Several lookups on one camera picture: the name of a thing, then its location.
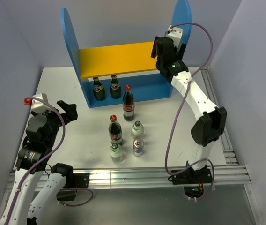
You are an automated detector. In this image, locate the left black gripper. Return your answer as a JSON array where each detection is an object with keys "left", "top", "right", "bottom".
[{"left": 31, "top": 99, "right": 77, "bottom": 147}]

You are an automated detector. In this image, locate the cola bottle front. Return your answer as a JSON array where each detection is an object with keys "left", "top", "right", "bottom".
[{"left": 108, "top": 115, "right": 123, "bottom": 145}]

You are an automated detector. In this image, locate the tall cola bottle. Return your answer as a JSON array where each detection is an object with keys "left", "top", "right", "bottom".
[{"left": 122, "top": 85, "right": 135, "bottom": 121}]

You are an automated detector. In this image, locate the clear water bottle front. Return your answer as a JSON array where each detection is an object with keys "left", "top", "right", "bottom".
[{"left": 110, "top": 143, "right": 124, "bottom": 162}]

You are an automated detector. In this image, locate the clear water bottle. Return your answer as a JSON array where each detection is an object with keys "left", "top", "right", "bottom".
[
  {"left": 110, "top": 143, "right": 124, "bottom": 162},
  {"left": 131, "top": 120, "right": 144, "bottom": 139}
]

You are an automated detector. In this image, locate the silver energy can front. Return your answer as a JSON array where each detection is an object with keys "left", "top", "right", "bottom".
[{"left": 133, "top": 138, "right": 144, "bottom": 157}]

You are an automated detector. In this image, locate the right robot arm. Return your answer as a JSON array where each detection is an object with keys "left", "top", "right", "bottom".
[{"left": 151, "top": 37, "right": 227, "bottom": 183}]

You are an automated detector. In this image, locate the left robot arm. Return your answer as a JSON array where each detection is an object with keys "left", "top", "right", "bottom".
[{"left": 0, "top": 97, "right": 78, "bottom": 225}]

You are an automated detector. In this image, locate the blue and yellow wooden shelf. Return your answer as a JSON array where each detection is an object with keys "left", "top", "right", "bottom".
[{"left": 60, "top": 0, "right": 192, "bottom": 109}]

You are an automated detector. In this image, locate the left green glass bottle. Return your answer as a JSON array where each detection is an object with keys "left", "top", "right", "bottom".
[{"left": 93, "top": 77, "right": 105, "bottom": 101}]

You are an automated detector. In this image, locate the green glass bottle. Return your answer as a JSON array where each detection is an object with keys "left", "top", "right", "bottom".
[
  {"left": 93, "top": 77, "right": 105, "bottom": 101},
  {"left": 110, "top": 75, "right": 121, "bottom": 99}
]

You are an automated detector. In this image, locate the right green glass bottle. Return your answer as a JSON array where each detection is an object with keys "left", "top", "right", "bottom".
[{"left": 110, "top": 75, "right": 121, "bottom": 99}]

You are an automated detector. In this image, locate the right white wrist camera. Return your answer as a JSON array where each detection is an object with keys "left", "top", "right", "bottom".
[{"left": 164, "top": 25, "right": 184, "bottom": 49}]

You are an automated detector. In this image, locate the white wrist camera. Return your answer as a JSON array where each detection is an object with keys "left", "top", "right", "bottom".
[
  {"left": 24, "top": 93, "right": 51, "bottom": 114},
  {"left": 164, "top": 25, "right": 184, "bottom": 49}
]

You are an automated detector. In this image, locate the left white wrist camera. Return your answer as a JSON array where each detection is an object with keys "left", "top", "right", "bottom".
[{"left": 24, "top": 93, "right": 51, "bottom": 114}]

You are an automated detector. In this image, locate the aluminium front rail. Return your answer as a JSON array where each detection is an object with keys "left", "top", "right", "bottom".
[{"left": 5, "top": 164, "right": 252, "bottom": 192}]

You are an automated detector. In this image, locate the aluminium rail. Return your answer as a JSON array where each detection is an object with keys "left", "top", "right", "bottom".
[
  {"left": 5, "top": 164, "right": 252, "bottom": 192},
  {"left": 201, "top": 69, "right": 239, "bottom": 166}
]

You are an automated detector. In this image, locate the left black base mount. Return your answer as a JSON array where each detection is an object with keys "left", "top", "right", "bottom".
[{"left": 56, "top": 173, "right": 89, "bottom": 202}]

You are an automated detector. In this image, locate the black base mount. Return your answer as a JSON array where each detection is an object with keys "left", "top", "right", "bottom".
[
  {"left": 168, "top": 166, "right": 213, "bottom": 198},
  {"left": 56, "top": 173, "right": 89, "bottom": 202}
]

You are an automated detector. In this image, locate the aluminium right side rail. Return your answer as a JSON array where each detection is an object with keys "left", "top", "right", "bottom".
[{"left": 201, "top": 69, "right": 239, "bottom": 166}]

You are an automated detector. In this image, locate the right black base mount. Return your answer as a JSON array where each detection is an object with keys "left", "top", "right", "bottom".
[{"left": 168, "top": 166, "right": 213, "bottom": 198}]

